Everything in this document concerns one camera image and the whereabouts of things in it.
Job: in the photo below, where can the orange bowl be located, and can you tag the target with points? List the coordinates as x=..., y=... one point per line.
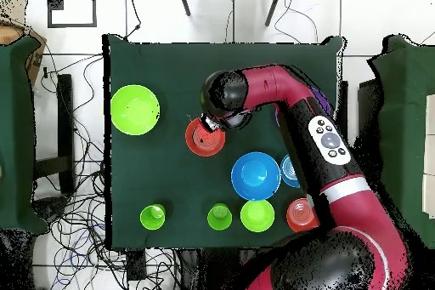
x=204, y=142
x=299, y=217

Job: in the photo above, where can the small blue bowl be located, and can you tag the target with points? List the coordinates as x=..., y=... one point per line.
x=288, y=171

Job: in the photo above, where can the black box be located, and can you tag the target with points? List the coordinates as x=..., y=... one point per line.
x=368, y=106

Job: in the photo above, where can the brown cardboard box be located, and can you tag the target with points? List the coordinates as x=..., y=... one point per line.
x=34, y=55

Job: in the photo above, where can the large blue bowl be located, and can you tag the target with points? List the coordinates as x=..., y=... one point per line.
x=255, y=176

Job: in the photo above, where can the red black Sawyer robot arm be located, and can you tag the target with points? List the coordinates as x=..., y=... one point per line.
x=340, y=194

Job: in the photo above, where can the dark green tablecloth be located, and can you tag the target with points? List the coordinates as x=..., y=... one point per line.
x=170, y=65

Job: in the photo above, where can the large green bowl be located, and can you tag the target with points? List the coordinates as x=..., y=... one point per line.
x=135, y=109

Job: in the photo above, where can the black tripod leg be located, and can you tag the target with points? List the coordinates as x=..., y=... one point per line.
x=184, y=1
x=274, y=6

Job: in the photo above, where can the green cloth side table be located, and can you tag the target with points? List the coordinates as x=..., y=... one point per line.
x=15, y=133
x=407, y=116

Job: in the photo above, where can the grey stand base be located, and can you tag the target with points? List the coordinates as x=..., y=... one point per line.
x=49, y=206

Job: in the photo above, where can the small light green bowl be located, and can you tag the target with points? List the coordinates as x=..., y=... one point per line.
x=257, y=216

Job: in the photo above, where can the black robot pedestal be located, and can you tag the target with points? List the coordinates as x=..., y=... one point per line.
x=217, y=269

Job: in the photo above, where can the purple bowl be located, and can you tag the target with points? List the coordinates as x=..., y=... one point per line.
x=321, y=99

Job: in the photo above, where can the green stepped cup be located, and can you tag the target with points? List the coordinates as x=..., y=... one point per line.
x=152, y=217

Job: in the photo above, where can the black floor stand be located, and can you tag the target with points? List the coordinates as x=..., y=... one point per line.
x=66, y=116

